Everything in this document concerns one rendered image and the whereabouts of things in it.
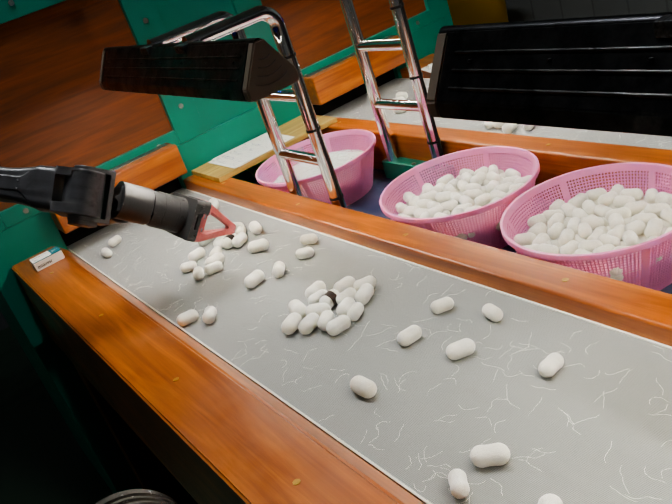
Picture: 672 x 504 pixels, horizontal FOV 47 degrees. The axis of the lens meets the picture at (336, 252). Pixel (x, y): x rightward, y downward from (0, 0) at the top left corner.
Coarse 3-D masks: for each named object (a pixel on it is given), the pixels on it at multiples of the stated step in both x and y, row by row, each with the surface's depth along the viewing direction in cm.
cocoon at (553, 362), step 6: (552, 354) 81; (558, 354) 81; (546, 360) 80; (552, 360) 80; (558, 360) 80; (540, 366) 80; (546, 366) 80; (552, 366) 80; (558, 366) 80; (540, 372) 80; (546, 372) 79; (552, 372) 79
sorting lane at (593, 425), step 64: (192, 192) 176; (128, 256) 152; (256, 256) 132; (320, 256) 124; (384, 256) 117; (256, 320) 112; (384, 320) 101; (448, 320) 96; (512, 320) 92; (576, 320) 88; (320, 384) 92; (384, 384) 88; (448, 384) 85; (512, 384) 81; (576, 384) 78; (640, 384) 75; (384, 448) 79; (448, 448) 76; (512, 448) 73; (576, 448) 70; (640, 448) 68
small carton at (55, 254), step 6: (48, 252) 155; (54, 252) 154; (60, 252) 154; (36, 258) 154; (42, 258) 153; (48, 258) 153; (54, 258) 154; (60, 258) 155; (36, 264) 152; (42, 264) 153; (48, 264) 154; (36, 270) 153
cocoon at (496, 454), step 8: (480, 448) 71; (488, 448) 71; (496, 448) 71; (504, 448) 71; (472, 456) 71; (480, 456) 71; (488, 456) 71; (496, 456) 70; (504, 456) 70; (480, 464) 71; (488, 464) 71; (496, 464) 71
